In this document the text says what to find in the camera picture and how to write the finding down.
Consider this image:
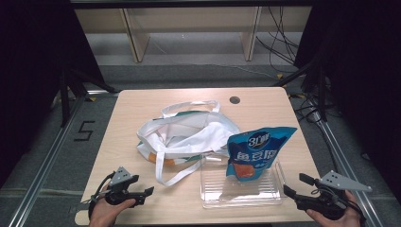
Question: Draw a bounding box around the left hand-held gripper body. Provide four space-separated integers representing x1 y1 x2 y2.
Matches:
103 166 147 208

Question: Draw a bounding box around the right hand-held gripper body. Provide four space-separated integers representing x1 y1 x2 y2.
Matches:
295 169 374 221

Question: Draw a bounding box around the blue snack packet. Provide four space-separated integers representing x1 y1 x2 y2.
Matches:
225 126 298 183

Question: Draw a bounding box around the clear plastic box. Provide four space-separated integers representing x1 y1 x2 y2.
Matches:
199 152 288 210

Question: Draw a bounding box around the white patterned tote bag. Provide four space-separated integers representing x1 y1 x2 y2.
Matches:
136 99 242 187

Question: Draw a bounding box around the person's left hand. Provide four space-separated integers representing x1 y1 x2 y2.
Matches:
88 191 137 227

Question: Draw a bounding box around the person's right hand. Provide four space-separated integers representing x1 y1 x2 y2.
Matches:
305 188 364 227

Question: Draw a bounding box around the black metal stand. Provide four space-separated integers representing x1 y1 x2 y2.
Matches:
59 66 118 128
271 55 329 123

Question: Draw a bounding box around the dark curtain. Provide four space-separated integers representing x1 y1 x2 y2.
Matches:
293 0 401 204
0 0 107 187

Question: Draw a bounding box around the light wooden shelf unit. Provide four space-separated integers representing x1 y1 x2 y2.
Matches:
75 6 313 63

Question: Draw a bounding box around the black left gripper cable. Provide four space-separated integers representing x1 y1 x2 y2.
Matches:
88 171 117 219

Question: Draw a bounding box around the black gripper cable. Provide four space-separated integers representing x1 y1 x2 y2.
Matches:
88 171 117 219
341 193 368 223

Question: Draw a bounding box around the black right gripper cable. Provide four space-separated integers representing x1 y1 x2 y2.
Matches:
341 193 368 223

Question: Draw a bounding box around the aluminium floor rail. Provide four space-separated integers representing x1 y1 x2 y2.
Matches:
8 90 121 227
310 110 385 227

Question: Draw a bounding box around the black floor cable bundle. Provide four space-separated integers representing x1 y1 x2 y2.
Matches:
288 89 334 125

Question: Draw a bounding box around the black hanging cable bundle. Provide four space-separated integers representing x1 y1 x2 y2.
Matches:
254 6 301 76

